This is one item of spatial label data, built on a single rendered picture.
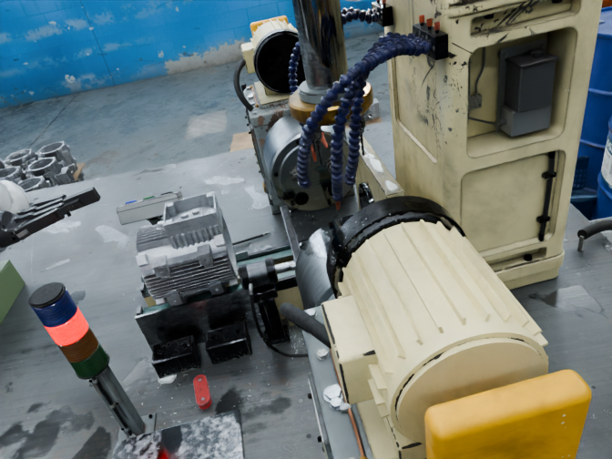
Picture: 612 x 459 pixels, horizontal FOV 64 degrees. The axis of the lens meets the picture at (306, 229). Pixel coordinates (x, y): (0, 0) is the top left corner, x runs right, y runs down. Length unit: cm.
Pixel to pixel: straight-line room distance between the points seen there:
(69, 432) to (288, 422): 50
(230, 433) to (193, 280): 37
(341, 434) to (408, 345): 20
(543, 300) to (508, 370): 81
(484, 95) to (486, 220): 27
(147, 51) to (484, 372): 666
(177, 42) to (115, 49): 79
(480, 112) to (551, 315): 50
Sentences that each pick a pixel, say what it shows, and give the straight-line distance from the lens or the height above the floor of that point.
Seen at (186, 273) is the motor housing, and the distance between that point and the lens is 114.
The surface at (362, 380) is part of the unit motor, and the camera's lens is 53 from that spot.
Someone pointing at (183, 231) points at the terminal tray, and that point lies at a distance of 113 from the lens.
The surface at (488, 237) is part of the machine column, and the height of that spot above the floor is 98.
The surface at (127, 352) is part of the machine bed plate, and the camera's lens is 138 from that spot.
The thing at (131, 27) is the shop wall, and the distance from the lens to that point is 692.
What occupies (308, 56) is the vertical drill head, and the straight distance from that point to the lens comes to 102.
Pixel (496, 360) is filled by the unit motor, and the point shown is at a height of 132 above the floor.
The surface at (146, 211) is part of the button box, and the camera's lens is 140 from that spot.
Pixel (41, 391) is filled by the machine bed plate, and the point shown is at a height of 80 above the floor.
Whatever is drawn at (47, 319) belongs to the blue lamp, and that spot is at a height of 119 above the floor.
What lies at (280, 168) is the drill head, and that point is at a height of 108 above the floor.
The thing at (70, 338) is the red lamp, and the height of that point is 113.
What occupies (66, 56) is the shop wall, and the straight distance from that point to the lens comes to 725.
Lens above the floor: 170
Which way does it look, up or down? 35 degrees down
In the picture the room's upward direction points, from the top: 12 degrees counter-clockwise
